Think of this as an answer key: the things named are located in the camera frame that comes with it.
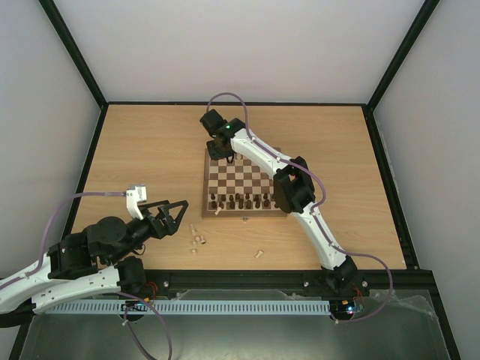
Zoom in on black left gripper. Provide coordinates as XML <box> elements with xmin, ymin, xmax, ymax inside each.
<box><xmin>108</xmin><ymin>199</ymin><xmax>191</xmax><ymax>265</ymax></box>

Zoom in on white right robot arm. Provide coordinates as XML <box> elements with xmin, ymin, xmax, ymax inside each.
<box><xmin>199</xmin><ymin>109</ymin><xmax>357</xmax><ymax>295</ymax></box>

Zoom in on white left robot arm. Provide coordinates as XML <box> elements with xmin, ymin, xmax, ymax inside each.
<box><xmin>1</xmin><ymin>205</ymin><xmax>183</xmax><ymax>314</ymax></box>

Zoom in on wooden chess board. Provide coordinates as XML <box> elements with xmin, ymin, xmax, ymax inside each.
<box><xmin>202</xmin><ymin>151</ymin><xmax>287</xmax><ymax>218</ymax></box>

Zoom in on clear plastic sheet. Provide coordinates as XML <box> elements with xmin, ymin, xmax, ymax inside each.
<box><xmin>368</xmin><ymin>289</ymin><xmax>439</xmax><ymax>320</ymax></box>

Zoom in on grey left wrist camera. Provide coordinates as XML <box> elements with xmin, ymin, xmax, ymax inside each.
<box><xmin>125</xmin><ymin>184</ymin><xmax>147</xmax><ymax>221</ymax></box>

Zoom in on white slotted cable duct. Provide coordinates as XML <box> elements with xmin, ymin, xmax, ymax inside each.
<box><xmin>46</xmin><ymin>299</ymin><xmax>330</xmax><ymax>316</ymax></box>

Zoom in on black enclosure frame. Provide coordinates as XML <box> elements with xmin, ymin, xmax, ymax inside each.
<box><xmin>37</xmin><ymin>0</ymin><xmax>480</xmax><ymax>360</ymax></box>

